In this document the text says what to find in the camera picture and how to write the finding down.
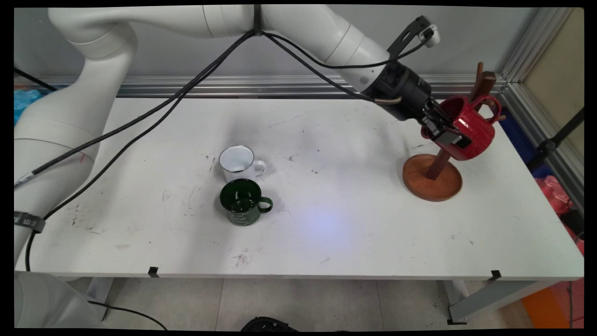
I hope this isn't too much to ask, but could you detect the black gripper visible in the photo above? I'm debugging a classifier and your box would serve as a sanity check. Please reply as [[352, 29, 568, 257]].
[[368, 61, 472, 150]]

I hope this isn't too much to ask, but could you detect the red enamel mug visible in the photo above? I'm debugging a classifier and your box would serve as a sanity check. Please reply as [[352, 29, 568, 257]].
[[421, 95, 502, 162]]

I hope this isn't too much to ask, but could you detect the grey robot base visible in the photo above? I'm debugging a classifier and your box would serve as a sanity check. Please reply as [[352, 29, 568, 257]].
[[14, 271, 104, 329]]

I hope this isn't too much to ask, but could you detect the wooden mug tree stand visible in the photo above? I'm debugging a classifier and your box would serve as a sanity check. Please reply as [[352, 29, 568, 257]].
[[403, 62, 507, 202]]

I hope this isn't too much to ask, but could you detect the blue plastic crate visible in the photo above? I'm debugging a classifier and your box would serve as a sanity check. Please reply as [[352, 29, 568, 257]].
[[494, 108, 554, 179]]

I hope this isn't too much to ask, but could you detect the black tripod stand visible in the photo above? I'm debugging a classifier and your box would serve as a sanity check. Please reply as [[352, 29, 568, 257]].
[[526, 107, 584, 174]]

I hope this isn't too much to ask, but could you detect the pink red plastic bag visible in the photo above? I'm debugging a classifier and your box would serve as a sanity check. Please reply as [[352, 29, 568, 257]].
[[534, 176, 584, 255]]

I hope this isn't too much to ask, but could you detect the small black box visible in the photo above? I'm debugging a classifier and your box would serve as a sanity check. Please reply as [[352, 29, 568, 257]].
[[559, 210, 584, 239]]

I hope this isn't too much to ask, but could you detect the grey table leg with brace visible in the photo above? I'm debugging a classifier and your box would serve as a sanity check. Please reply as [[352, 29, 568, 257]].
[[437, 280, 560, 325]]

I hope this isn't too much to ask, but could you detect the orange floor box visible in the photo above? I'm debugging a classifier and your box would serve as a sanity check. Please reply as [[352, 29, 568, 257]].
[[521, 278, 584, 329]]

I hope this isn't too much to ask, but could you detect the white enamel mug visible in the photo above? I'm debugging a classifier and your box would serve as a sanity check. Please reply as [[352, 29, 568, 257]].
[[219, 145, 267, 183]]

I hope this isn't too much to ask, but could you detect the dark green enamel mug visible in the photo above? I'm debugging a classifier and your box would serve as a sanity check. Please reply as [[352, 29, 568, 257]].
[[220, 179, 274, 227]]

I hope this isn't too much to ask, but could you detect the black rounded floor object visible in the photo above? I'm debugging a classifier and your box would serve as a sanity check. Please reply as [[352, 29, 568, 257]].
[[240, 316, 299, 332]]

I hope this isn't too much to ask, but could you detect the short grey table leg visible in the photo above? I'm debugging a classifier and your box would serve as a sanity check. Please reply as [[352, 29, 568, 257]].
[[89, 278, 115, 321]]

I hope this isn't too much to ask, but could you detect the blue bubble wrap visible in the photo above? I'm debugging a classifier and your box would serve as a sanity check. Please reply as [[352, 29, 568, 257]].
[[14, 89, 53, 126]]

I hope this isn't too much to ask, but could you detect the black label band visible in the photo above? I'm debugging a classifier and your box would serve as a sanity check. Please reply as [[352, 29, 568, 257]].
[[14, 211, 46, 233]]

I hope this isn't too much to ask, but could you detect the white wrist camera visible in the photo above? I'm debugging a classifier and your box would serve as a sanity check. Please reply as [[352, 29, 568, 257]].
[[419, 25, 441, 48]]

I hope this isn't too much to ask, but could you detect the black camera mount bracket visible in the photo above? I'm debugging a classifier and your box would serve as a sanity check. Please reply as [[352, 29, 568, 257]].
[[386, 15, 432, 60]]

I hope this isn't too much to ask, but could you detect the aluminium corner frame post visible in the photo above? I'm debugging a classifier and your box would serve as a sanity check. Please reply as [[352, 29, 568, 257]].
[[501, 7, 584, 211]]

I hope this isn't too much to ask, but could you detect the long aluminium frame rail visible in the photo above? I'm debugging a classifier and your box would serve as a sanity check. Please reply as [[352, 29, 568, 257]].
[[14, 75, 507, 99]]

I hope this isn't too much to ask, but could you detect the thin black camera cable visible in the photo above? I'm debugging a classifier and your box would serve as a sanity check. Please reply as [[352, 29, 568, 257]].
[[14, 31, 430, 188]]

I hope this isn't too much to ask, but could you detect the black cable with brass connector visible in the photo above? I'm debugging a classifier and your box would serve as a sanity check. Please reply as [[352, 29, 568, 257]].
[[24, 31, 403, 272]]

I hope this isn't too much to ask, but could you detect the black floor cable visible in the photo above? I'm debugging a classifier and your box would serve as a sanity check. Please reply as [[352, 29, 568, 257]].
[[88, 300, 167, 331]]

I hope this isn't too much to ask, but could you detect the black cable behind table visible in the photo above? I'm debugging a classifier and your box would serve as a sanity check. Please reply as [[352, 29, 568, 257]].
[[14, 67, 58, 91]]

